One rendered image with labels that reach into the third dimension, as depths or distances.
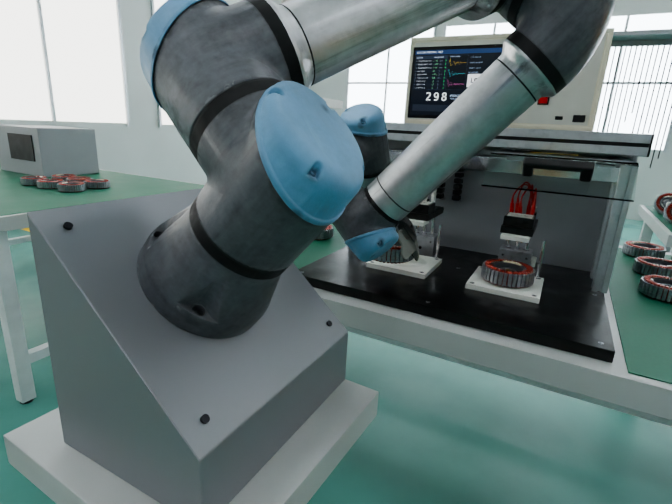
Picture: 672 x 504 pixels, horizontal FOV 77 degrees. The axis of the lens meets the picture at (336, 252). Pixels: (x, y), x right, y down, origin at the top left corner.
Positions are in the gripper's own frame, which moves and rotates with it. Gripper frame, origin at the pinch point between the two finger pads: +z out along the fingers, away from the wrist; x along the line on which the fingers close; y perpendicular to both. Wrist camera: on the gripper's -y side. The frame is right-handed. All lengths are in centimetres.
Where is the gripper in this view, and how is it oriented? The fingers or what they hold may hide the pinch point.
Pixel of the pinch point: (389, 251)
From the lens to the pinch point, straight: 96.2
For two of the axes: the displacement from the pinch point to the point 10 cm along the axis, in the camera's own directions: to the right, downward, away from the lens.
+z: 2.0, 7.0, 6.9
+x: 8.8, 1.8, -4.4
